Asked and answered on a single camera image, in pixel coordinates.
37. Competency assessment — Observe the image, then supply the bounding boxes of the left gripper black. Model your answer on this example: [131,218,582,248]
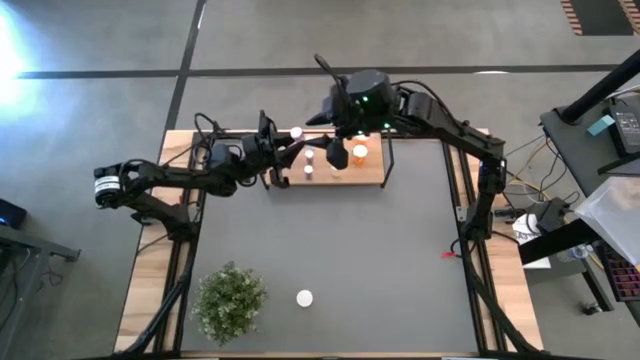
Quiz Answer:
[242,110,306,190]

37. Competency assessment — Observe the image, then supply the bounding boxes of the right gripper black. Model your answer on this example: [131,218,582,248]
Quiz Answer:
[304,68,401,170]

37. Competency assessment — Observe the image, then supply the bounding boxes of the green artificial potted plant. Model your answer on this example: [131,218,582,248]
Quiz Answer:
[190,259,270,347]

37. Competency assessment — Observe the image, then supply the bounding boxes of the white printed paper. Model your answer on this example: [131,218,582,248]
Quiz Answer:
[512,213,552,270]

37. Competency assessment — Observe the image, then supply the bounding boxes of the black power supply box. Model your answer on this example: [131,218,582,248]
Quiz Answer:
[532,197,571,231]

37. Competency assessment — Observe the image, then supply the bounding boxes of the black side table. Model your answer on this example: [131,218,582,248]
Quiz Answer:
[538,84,640,199]

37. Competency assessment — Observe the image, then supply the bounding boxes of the black stand beam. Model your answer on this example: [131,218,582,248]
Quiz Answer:
[517,217,604,266]

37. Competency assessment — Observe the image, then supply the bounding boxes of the small teal box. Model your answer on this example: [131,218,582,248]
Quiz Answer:
[586,114,616,137]

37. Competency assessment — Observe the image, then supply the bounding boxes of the clear plastic bottle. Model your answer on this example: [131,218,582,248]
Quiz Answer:
[555,243,592,264]

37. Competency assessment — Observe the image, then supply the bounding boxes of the black round pole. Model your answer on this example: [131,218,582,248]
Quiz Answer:
[558,48,640,125]

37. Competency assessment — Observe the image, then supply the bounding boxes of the grey desk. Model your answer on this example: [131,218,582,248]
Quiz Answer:
[0,223,82,360]

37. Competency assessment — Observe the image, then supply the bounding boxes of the black device blue light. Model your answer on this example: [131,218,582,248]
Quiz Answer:
[0,197,28,230]

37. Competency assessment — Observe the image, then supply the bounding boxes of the dark rug red striped edges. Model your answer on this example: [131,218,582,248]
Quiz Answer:
[559,0,640,37]

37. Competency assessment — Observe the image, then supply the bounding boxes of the clear plastic sheet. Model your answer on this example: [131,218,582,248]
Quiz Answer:
[573,174,640,266]

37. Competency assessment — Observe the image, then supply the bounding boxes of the black power adapter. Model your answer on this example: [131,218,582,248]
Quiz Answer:
[607,102,640,156]

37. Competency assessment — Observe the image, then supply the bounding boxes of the black slotted rack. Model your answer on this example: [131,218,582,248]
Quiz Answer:
[597,239,640,304]

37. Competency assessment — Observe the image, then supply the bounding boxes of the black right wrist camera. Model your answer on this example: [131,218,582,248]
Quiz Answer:
[324,79,354,127]

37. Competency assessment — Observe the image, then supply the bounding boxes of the wooden shelf black metal frame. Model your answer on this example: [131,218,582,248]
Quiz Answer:
[257,110,396,191]

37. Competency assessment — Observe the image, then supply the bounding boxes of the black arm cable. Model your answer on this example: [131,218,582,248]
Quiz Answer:
[159,112,241,169]

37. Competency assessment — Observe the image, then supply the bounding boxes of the black cable with red tag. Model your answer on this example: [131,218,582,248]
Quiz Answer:
[439,234,469,260]

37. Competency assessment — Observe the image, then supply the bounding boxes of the yellow floor cable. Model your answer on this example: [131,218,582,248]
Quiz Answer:
[499,133,569,199]

